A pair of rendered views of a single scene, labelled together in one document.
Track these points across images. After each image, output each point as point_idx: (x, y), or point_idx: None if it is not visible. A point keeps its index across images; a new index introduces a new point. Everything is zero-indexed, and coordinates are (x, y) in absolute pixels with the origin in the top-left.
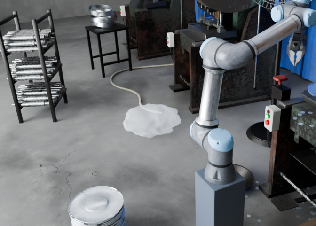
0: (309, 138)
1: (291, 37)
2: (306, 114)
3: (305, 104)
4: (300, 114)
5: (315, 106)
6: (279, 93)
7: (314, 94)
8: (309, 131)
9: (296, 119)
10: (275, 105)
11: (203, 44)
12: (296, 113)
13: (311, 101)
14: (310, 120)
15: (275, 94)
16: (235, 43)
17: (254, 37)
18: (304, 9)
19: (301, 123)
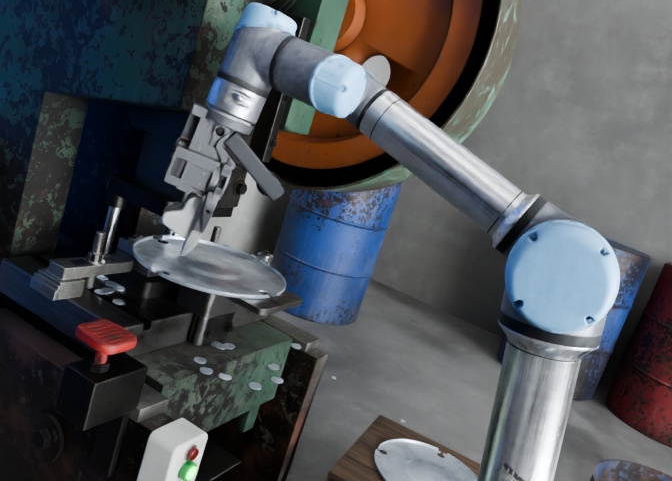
0: (211, 420)
1: (218, 161)
2: (212, 368)
3: (144, 362)
4: (223, 375)
5: (159, 345)
6: (134, 384)
7: (256, 294)
8: (213, 403)
9: (173, 414)
10: (164, 425)
11: (616, 265)
12: (179, 393)
13: (144, 344)
14: (222, 372)
15: (110, 407)
16: (564, 212)
17: (506, 180)
18: (367, 72)
19: (275, 378)
